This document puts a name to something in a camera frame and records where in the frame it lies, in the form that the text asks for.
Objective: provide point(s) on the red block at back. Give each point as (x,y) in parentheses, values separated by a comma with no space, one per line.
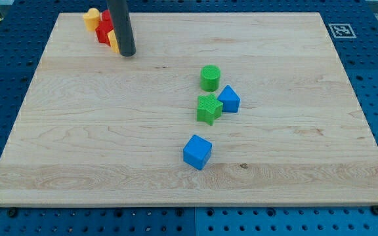
(105,16)

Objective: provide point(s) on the green cylinder block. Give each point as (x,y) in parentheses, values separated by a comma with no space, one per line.
(210,78)

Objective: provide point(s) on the green star block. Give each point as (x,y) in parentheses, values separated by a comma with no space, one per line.
(209,108)

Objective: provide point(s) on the white fiducial marker tag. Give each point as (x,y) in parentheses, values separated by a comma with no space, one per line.
(342,31)

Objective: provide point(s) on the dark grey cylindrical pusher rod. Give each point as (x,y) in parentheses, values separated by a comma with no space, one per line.
(121,21)

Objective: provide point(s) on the blue cube block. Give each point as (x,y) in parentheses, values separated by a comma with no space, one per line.
(197,152)

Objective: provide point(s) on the light wooden board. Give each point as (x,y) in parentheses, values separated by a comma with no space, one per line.
(100,130)

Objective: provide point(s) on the yellow block behind rod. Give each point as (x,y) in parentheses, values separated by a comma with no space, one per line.
(113,41)

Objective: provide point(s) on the blue triangle block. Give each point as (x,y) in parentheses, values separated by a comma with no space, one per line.
(229,99)

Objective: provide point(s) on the yellow heart block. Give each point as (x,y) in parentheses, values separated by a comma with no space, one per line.
(91,19)

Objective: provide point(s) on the red star block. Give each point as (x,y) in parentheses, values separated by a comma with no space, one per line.
(102,31)

